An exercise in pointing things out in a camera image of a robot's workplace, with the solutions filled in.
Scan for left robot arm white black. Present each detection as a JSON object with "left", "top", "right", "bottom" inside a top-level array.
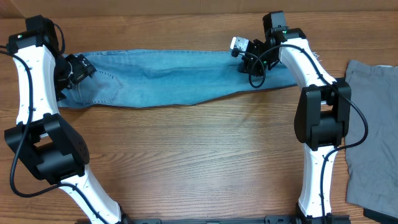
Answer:
[{"left": 1, "top": 15, "right": 132, "bottom": 223}]

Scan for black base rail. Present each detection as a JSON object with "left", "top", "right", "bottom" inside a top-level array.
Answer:
[{"left": 74, "top": 214, "right": 352, "bottom": 224}]

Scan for grey folded garment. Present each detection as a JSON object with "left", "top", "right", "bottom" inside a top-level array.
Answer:
[{"left": 346, "top": 60, "right": 397, "bottom": 217}]

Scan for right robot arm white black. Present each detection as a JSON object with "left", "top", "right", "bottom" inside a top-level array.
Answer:
[{"left": 230, "top": 11, "right": 351, "bottom": 223}]

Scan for light blue denim jeans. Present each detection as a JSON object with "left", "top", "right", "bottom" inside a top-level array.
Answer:
[{"left": 58, "top": 49, "right": 296, "bottom": 108}]

